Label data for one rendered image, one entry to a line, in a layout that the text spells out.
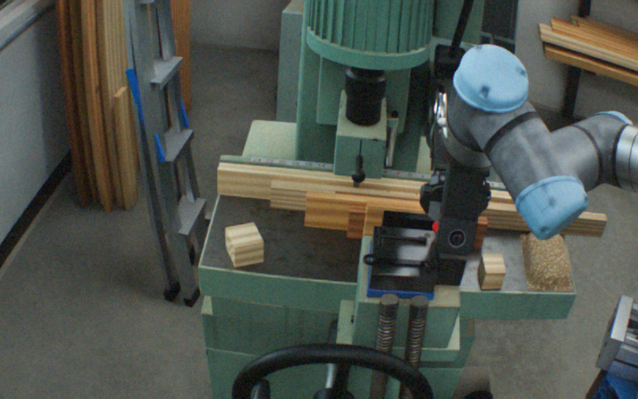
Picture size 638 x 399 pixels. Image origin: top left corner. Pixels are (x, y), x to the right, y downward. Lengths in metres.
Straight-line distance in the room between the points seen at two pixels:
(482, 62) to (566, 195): 0.15
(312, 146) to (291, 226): 0.23
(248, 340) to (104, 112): 1.45
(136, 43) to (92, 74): 0.57
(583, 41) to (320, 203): 2.07
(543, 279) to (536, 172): 0.47
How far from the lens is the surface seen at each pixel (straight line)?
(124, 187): 2.62
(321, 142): 1.35
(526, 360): 2.26
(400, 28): 0.95
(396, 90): 1.18
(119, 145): 2.52
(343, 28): 0.96
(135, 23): 1.82
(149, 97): 1.92
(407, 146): 1.35
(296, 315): 1.14
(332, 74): 1.17
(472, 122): 0.71
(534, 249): 1.17
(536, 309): 1.15
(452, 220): 0.85
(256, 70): 3.54
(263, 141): 1.54
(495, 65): 0.70
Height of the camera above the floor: 1.64
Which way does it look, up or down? 37 degrees down
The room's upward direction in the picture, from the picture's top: 4 degrees clockwise
